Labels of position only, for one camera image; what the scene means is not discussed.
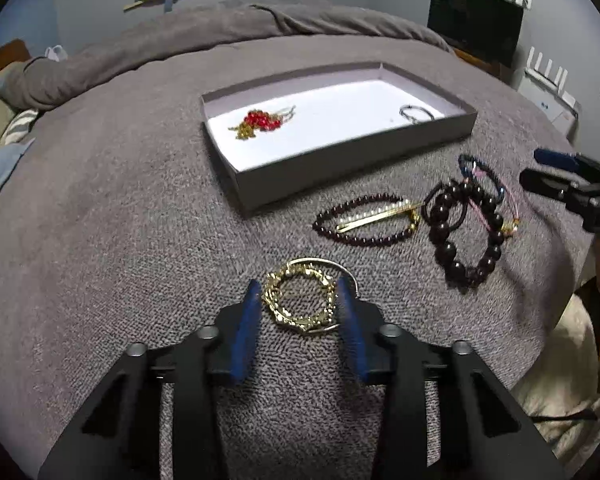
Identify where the red bead gold chain bracelet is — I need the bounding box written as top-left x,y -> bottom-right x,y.
228,106 -> 297,141

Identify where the dark blue bead bracelet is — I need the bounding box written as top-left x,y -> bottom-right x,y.
457,152 -> 508,201

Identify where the black cable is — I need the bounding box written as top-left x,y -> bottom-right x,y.
530,410 -> 598,422

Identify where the grey striped pillow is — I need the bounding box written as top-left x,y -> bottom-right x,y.
0,108 -> 41,153

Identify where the wooden headboard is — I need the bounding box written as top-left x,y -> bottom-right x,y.
0,38 -> 31,86

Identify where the gold pearl hair clip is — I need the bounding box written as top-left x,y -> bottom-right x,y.
336,199 -> 423,233

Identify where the pink cord bracelet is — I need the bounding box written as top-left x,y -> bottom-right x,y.
462,167 -> 522,236

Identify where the large dark bead bracelet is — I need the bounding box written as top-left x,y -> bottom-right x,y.
426,180 -> 506,291

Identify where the thin silver ring bracelet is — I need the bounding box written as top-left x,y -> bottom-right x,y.
399,104 -> 435,125

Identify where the thin silver bangle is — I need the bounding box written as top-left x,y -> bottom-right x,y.
285,257 -> 360,333

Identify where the grey shallow cardboard box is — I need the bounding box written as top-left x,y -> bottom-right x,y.
201,61 -> 478,213

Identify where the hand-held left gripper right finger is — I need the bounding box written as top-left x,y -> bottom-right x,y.
336,276 -> 566,480

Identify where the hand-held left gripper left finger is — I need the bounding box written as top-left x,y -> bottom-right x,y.
37,279 -> 263,480

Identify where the small dark red bead bracelet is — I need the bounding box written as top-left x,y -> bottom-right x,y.
312,192 -> 421,248

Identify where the white box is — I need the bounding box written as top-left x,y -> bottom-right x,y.
517,77 -> 579,137

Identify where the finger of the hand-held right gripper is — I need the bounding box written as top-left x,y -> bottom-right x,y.
519,167 -> 588,206
533,147 -> 600,176

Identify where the black hair tie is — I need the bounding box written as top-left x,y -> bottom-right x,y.
421,182 -> 481,228

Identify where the black flat screen monitor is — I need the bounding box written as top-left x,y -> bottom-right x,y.
427,0 -> 525,68

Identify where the cream cloth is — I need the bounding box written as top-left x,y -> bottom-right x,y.
510,292 -> 600,466

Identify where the wooden monitor stand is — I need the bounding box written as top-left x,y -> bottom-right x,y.
452,47 -> 513,83

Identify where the white router with antennas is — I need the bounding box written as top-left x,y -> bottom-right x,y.
522,46 -> 578,108

